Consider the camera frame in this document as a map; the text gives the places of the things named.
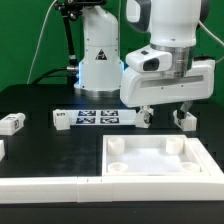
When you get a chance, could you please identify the white L-shaped obstacle fence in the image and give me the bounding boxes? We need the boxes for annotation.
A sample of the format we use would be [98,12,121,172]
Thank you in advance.
[0,138,224,204]

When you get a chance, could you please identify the white marker tag strip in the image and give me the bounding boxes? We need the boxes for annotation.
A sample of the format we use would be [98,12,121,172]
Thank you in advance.
[66,109,136,126]

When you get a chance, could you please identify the white cable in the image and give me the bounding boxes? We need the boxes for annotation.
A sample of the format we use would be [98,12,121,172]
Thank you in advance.
[26,0,58,85]

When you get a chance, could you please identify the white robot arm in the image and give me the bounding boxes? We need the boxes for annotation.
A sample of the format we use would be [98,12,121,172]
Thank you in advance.
[75,0,216,126]

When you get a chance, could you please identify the black camera stand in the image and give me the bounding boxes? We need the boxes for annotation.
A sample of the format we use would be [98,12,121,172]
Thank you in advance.
[54,0,107,74]

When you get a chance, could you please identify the black cable at base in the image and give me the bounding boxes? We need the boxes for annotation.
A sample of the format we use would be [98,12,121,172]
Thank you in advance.
[32,66,80,86]

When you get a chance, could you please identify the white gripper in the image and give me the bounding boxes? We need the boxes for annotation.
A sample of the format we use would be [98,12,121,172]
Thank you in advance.
[120,48,215,124]

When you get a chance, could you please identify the white square tabletop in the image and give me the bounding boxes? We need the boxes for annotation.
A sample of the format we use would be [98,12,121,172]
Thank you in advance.
[102,135,210,176]

